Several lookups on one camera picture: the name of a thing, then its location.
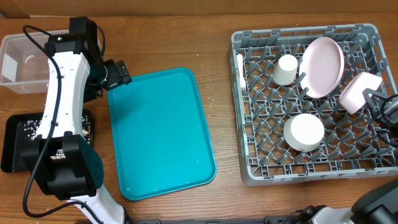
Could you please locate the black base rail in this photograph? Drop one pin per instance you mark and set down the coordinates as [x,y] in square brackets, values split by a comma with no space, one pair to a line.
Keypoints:
[266,220]

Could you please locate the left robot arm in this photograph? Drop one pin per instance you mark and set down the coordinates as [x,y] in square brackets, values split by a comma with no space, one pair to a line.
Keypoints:
[77,75]

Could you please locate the teal serving tray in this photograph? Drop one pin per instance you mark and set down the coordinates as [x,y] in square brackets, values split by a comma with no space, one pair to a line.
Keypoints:
[161,139]

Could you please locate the white bowl with rice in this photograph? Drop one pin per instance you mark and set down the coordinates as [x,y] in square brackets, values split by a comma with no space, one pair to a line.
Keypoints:
[303,132]

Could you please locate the white paper cup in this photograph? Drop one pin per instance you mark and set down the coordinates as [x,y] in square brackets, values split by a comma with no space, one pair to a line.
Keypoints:
[285,70]

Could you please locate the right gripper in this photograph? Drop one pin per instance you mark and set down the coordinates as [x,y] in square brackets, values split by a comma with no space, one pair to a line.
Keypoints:
[390,112]

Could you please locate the grey dishwasher rack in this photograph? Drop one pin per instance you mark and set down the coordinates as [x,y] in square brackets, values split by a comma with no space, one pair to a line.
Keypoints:
[350,148]

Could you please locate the clear plastic bin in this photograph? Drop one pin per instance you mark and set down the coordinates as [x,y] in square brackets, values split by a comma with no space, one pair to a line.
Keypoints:
[24,67]

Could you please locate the black waste tray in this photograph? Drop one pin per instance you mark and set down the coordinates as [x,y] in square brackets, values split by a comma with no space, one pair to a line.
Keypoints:
[14,137]

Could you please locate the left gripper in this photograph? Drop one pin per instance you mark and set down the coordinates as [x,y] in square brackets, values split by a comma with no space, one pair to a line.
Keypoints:
[118,73]

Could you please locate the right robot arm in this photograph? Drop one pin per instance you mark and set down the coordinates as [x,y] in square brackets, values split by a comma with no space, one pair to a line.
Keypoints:
[378,206]

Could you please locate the pink bowl with nuts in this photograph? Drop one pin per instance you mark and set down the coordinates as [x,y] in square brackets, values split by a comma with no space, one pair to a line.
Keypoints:
[352,98]

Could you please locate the pile of rice and nuts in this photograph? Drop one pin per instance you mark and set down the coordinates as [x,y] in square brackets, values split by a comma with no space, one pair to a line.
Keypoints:
[31,126]

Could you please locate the white plastic fork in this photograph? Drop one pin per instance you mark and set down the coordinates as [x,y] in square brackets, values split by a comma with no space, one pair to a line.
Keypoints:
[241,66]

